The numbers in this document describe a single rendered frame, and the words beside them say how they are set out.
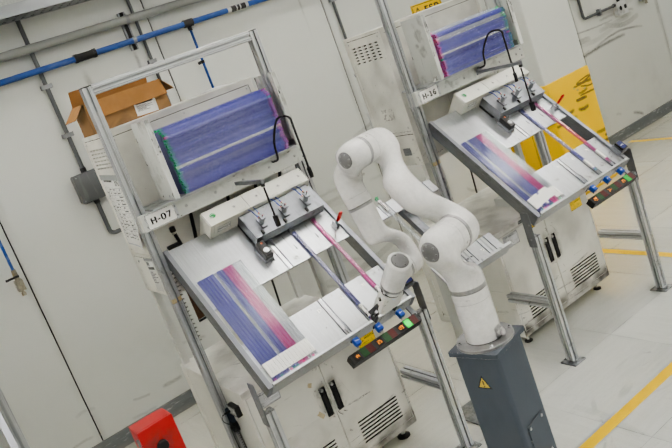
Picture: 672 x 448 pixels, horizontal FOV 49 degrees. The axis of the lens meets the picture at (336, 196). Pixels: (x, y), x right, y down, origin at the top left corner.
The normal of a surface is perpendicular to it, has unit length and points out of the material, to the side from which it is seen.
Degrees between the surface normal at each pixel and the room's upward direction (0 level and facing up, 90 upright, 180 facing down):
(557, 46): 90
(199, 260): 44
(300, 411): 90
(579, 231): 90
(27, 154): 90
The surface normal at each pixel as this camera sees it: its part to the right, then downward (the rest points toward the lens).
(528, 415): 0.70, -0.11
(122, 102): 0.51, -0.18
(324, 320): 0.13, -0.67
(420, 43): -0.77, 0.40
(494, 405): -0.63, 0.38
